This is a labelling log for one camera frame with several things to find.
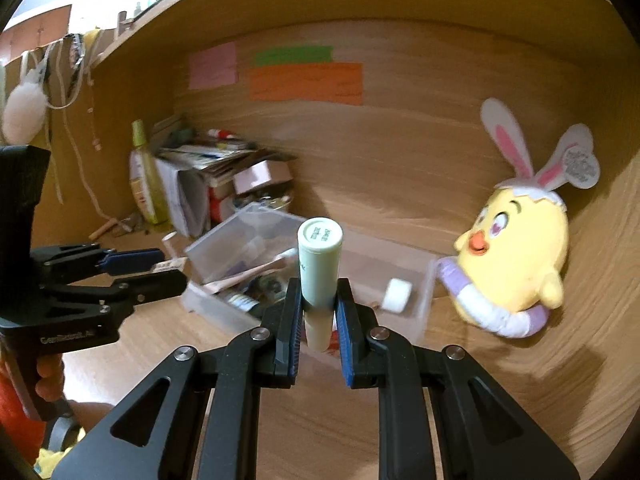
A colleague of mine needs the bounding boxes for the red box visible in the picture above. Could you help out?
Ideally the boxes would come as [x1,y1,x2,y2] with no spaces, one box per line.
[209,187,236,226]

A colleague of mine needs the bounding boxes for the white fluffy pompom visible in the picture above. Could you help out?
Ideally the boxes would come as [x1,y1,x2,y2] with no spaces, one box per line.
[2,80,48,143]

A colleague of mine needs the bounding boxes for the green sticky note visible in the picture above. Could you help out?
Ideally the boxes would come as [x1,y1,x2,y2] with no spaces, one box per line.
[252,45,333,67]

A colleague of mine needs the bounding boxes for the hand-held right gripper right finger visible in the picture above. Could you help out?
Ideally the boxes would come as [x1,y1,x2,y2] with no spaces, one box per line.
[334,276,582,480]

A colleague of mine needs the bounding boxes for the folded white papers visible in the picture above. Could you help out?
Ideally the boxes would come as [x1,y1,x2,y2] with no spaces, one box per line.
[157,157,208,238]

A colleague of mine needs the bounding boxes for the small pink white box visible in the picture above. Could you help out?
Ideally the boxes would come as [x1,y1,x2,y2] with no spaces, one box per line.
[232,160,296,196]

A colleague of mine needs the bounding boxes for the square floral tile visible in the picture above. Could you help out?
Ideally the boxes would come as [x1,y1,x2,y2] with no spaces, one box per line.
[250,275,288,306]

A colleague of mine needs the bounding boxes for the yellow chick plush toy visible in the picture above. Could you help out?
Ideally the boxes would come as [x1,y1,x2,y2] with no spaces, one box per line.
[437,97,601,343]

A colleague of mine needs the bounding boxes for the wooden cabinet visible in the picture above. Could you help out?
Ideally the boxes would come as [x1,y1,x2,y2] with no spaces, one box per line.
[0,4,73,63]

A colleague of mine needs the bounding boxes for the orange cream tube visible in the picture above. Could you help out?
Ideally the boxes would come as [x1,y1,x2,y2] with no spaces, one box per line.
[130,177,150,217]

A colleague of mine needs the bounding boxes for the eyeglasses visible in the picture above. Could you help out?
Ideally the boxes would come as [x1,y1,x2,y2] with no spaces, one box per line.
[117,212,151,236]

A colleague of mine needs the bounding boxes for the wooden stick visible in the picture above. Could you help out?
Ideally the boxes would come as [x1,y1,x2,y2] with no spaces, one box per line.
[90,217,118,240]

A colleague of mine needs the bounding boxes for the person's left hand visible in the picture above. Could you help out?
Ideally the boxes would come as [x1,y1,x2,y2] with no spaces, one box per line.
[36,353,68,388]

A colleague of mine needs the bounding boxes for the pink sticky note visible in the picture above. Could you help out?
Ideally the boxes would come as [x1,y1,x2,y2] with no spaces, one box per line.
[187,41,238,91]

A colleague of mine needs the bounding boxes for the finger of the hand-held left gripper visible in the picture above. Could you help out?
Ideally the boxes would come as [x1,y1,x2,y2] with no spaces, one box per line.
[40,268,190,315]
[30,242,168,283]

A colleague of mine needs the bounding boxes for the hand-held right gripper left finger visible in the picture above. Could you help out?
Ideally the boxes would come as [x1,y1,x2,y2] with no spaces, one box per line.
[50,276,304,480]

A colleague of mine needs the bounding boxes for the yellow-green spray bottle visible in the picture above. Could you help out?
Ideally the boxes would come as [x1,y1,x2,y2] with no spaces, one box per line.
[130,119,171,226]

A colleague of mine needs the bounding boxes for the clear plastic storage box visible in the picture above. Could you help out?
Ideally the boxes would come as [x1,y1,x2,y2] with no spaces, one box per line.
[181,202,440,346]

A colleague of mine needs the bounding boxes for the light green tube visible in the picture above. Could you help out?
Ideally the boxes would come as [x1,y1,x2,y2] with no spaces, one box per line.
[296,216,345,351]

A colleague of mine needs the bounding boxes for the patterned lanyard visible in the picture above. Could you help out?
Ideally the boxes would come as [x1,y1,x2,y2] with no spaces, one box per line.
[70,32,89,69]

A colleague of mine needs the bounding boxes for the white cable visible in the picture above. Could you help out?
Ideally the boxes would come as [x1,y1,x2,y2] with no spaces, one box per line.
[47,40,108,221]

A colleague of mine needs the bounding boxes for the orange sticky note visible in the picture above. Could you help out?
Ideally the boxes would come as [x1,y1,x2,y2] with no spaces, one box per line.
[248,62,363,107]

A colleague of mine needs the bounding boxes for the stack of booklets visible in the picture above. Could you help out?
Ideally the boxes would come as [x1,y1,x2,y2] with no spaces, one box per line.
[155,130,261,181]

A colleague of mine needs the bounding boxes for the yellow cloth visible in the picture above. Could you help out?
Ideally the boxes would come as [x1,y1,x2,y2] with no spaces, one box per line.
[34,447,76,478]

